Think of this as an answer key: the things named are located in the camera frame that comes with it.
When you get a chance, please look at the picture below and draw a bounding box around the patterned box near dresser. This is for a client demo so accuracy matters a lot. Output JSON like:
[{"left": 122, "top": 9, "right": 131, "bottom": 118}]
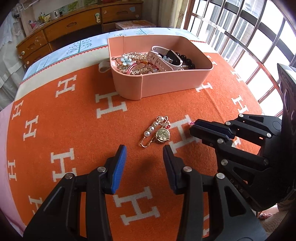
[{"left": 116, "top": 20, "right": 157, "bottom": 30}]

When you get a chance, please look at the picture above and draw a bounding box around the red cord bracelet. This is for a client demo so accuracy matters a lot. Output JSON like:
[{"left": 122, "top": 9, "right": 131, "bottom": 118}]
[{"left": 126, "top": 61, "right": 151, "bottom": 75}]

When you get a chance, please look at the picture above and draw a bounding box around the orange printed blanket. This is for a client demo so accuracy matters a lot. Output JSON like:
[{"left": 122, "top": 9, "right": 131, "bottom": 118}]
[{"left": 6, "top": 47, "right": 266, "bottom": 241}]

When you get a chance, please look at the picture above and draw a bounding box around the white lace cover cloth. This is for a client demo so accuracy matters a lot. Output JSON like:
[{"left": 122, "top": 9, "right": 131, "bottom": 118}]
[{"left": 0, "top": 5, "right": 26, "bottom": 109}]

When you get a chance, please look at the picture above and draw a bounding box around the white watch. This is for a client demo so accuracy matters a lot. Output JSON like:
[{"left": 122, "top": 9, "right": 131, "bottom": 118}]
[{"left": 147, "top": 46, "right": 183, "bottom": 71}]

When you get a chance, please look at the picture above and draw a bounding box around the black bead bracelet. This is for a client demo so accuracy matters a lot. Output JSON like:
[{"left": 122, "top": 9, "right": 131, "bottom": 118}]
[{"left": 173, "top": 52, "right": 196, "bottom": 70}]

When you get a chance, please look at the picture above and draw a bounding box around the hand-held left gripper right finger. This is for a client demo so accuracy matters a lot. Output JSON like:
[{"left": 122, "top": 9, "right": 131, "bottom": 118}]
[{"left": 162, "top": 145, "right": 267, "bottom": 241}]

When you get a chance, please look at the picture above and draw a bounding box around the metal window grille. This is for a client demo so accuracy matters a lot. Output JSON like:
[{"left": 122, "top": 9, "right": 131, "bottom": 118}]
[{"left": 183, "top": 0, "right": 296, "bottom": 116}]

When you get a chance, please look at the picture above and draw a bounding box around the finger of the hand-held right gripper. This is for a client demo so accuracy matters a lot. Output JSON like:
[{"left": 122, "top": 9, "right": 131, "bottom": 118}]
[
  {"left": 193, "top": 113, "right": 282, "bottom": 141},
  {"left": 189, "top": 125, "right": 270, "bottom": 202}
]

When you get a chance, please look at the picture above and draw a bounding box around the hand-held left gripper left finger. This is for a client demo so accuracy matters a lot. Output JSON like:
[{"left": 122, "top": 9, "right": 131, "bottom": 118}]
[{"left": 23, "top": 144, "right": 127, "bottom": 241}]

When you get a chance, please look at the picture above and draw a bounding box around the wooden window frame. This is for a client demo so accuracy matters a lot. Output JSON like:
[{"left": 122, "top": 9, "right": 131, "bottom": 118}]
[{"left": 181, "top": 0, "right": 201, "bottom": 32}]

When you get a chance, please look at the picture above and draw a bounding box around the blue printed bed sheet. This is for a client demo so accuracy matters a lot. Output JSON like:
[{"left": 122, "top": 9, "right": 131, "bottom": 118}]
[{"left": 23, "top": 27, "right": 199, "bottom": 80}]

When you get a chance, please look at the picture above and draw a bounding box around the pink storage box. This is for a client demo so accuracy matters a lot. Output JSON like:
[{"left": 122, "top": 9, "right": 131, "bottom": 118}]
[{"left": 99, "top": 35, "right": 213, "bottom": 100}]

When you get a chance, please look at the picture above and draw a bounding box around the blue flower necklace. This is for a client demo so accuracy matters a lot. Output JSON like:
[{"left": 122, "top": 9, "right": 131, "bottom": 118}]
[{"left": 112, "top": 52, "right": 148, "bottom": 76}]

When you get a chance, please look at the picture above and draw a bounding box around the gold pearl pin brooch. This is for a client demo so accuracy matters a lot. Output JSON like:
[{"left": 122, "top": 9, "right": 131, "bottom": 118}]
[{"left": 139, "top": 116, "right": 172, "bottom": 147}]

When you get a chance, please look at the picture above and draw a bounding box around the wooden desk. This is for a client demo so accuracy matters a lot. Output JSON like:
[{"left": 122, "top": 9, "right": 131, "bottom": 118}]
[{"left": 16, "top": 0, "right": 142, "bottom": 67}]

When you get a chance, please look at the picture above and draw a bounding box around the pink bed sheet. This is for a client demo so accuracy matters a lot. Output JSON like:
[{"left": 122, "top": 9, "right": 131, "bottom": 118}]
[{"left": 0, "top": 102, "right": 26, "bottom": 234}]

